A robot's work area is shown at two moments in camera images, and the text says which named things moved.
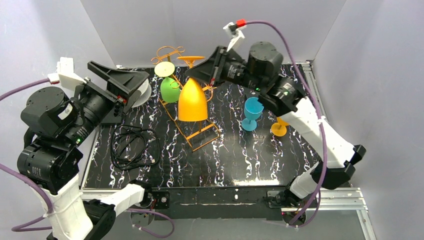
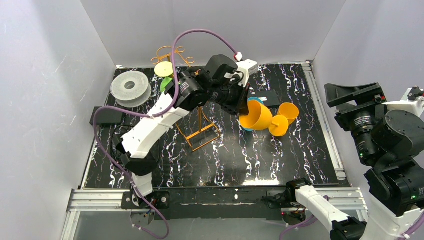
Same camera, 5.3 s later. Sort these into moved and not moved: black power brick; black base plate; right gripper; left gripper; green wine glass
Moved: left gripper; right gripper
Not moved: black power brick; green wine glass; black base plate
